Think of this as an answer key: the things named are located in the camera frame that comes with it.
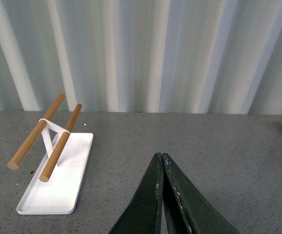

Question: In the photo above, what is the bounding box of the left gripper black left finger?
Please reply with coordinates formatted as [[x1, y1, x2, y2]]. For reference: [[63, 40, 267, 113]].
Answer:
[[109, 153, 164, 234]]

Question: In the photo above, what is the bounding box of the white rack with wooden bars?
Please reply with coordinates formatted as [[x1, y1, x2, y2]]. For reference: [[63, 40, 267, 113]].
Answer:
[[7, 94, 94, 215]]

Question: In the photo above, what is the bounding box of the white pleated curtain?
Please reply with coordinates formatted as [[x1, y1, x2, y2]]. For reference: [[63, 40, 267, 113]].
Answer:
[[0, 0, 282, 115]]

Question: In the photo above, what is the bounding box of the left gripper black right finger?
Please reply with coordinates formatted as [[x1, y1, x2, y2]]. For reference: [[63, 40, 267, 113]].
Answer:
[[162, 153, 239, 234]]

